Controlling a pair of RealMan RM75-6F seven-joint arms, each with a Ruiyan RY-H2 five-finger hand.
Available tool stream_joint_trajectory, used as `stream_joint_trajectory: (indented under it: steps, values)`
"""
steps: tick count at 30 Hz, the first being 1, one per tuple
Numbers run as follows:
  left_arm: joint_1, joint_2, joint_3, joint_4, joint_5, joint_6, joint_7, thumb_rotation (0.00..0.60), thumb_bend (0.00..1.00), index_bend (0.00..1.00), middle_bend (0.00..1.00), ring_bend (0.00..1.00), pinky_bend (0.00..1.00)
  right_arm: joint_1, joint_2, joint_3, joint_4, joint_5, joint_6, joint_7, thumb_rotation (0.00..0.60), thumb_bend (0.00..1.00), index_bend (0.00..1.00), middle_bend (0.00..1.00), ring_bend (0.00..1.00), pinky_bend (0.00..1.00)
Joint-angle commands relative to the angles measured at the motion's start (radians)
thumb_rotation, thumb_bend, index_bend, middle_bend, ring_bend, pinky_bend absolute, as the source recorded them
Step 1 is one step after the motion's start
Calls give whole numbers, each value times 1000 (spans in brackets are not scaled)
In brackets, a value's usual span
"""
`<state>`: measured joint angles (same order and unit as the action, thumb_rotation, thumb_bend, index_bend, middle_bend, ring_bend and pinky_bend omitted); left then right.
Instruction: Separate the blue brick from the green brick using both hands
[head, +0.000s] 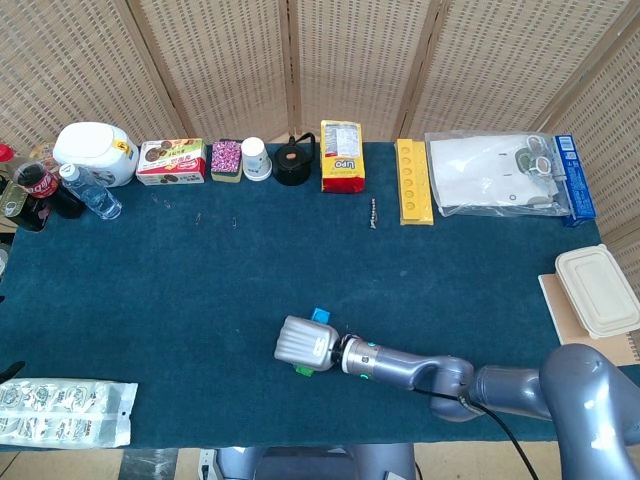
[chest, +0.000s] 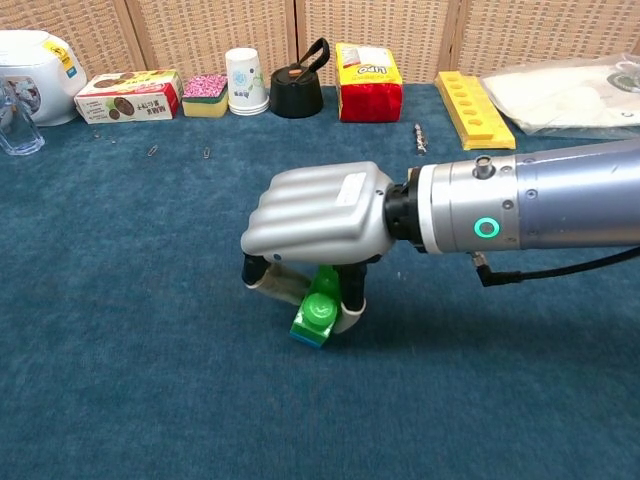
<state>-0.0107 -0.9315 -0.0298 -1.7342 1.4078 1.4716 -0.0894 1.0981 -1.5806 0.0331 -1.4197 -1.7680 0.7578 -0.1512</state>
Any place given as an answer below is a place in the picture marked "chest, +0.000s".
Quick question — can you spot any clear plastic bag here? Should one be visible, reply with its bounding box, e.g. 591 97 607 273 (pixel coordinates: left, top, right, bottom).
478 52 640 141

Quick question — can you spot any clear glass cup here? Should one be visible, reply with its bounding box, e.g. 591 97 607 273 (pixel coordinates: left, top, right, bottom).
0 78 46 157

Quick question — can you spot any green toy brick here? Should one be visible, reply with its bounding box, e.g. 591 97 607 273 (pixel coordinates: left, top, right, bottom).
289 264 342 341

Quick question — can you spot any red white cookie box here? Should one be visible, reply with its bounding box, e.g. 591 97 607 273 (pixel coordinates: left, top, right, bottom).
73 69 185 125

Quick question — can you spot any black lid with handle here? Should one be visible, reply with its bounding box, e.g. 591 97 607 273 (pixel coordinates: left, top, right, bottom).
269 37 331 120

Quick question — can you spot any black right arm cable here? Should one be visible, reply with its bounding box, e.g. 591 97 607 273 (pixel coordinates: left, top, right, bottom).
469 244 640 289

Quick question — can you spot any blue toy brick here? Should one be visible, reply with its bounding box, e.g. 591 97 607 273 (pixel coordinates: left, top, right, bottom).
290 333 329 351

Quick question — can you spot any woven folding screen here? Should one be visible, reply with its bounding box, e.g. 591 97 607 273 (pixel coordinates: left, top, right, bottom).
0 0 640 86

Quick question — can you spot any red yellow snack bag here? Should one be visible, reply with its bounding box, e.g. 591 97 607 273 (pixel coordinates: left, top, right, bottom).
334 42 404 123

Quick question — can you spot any yellow holed tray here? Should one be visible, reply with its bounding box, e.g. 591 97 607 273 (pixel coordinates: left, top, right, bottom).
434 70 517 151

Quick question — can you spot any pink yellow sponge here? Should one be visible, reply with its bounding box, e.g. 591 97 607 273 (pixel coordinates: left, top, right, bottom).
181 72 230 119

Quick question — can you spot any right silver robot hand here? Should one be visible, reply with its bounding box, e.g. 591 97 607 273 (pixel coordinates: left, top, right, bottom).
240 160 396 335

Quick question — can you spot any white plastic wipes tub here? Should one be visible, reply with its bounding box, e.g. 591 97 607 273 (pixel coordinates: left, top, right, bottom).
0 29 88 127

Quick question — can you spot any white paper cup stack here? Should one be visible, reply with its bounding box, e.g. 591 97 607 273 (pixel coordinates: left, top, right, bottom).
224 47 270 117

